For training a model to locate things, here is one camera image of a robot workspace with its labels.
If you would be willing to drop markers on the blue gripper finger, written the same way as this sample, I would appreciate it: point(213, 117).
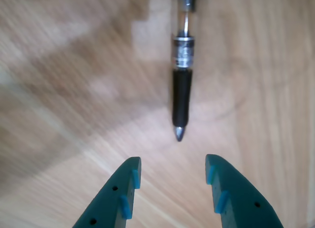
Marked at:
point(113, 201)
point(241, 203)

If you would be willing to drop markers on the black grip retractable pen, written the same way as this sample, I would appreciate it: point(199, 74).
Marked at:
point(181, 95)

